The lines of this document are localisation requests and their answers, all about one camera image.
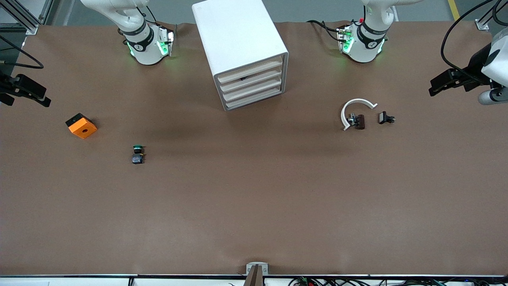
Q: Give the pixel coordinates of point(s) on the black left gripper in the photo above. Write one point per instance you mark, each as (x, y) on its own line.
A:
(473, 67)

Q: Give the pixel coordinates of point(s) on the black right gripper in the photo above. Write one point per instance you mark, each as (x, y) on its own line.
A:
(4, 88)

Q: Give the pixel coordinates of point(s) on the green push button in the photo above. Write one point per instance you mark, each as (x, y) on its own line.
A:
(137, 159)

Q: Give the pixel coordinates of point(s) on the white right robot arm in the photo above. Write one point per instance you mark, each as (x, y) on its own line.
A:
(147, 51)

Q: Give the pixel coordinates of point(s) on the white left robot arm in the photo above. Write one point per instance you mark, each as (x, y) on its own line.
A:
(363, 51)

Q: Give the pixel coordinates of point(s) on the small black contact block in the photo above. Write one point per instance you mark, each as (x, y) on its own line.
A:
(383, 117)

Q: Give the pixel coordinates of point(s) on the white curved plastic part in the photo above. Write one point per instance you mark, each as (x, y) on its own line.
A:
(359, 100)

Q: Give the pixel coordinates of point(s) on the small brown contact block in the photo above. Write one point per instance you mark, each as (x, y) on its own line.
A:
(360, 122)

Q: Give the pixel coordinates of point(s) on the brown table cover sheet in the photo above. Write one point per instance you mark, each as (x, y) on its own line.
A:
(254, 190)

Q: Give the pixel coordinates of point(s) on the orange and black switch box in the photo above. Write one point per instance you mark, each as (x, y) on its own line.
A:
(83, 129)

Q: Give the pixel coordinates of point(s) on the aluminium frame profile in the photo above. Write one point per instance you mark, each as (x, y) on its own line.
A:
(482, 24)
(31, 28)

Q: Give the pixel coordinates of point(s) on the white table edge rail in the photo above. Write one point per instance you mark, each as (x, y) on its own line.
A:
(79, 282)

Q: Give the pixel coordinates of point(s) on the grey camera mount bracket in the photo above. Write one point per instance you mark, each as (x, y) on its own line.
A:
(251, 268)

